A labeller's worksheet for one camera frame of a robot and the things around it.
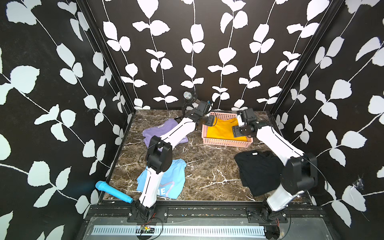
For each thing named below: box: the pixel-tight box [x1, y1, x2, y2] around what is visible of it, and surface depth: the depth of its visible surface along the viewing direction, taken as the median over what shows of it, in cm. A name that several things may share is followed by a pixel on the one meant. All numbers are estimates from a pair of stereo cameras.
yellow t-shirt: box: [206, 118, 248, 142], surface depth 109 cm
